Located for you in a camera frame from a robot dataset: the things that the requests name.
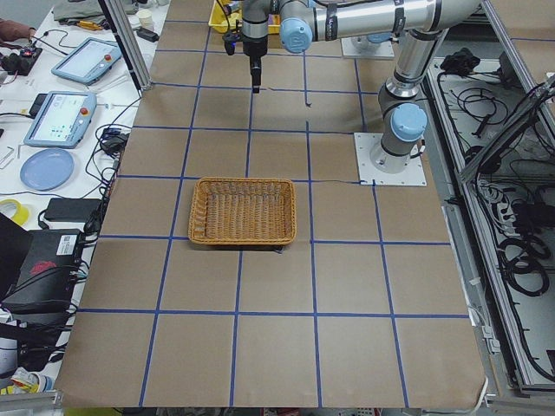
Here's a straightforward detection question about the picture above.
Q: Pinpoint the black power adapter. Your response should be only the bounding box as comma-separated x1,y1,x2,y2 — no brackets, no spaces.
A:
41,198,101,223

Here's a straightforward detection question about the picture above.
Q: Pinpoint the blue plate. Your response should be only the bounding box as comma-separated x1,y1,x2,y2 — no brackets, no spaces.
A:
20,148,75,191

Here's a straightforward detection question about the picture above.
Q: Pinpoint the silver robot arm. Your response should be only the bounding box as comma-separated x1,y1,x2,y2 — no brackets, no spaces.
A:
240,0,480,106

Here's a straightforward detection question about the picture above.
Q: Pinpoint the teach pendant tablet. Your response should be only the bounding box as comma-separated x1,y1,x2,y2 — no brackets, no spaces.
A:
51,37,122,86
23,91,97,148

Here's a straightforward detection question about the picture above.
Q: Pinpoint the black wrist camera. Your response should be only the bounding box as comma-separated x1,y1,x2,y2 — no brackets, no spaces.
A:
222,30,240,55

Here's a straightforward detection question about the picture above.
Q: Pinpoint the yellow plastic basket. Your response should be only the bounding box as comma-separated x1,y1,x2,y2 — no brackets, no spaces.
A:
208,0,283,36

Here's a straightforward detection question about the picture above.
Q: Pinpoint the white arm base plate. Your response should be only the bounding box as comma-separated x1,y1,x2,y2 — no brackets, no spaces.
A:
354,133,427,186

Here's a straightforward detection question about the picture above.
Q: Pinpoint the aluminium frame post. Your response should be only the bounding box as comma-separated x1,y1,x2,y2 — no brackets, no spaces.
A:
98,0,152,92

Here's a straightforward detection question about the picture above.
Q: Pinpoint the yellow tape roll on desk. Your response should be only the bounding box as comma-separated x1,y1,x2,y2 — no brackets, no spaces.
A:
0,198,29,226

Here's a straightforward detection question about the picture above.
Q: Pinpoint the lower teach pendant tablet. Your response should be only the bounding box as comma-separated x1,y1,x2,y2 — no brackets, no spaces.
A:
23,91,97,148

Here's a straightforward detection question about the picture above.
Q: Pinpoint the brown wicker basket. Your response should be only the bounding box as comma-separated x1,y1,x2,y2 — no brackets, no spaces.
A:
188,178,297,245

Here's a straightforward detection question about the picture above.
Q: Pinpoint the upper teach pendant tablet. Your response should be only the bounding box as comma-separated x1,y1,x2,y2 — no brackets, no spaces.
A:
51,37,122,86

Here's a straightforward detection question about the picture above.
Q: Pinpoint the black computer box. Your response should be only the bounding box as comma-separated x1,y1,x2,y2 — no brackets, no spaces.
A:
1,229,84,315

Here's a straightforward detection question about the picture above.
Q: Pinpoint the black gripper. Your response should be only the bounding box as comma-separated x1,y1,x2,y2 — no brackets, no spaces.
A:
243,36,265,94

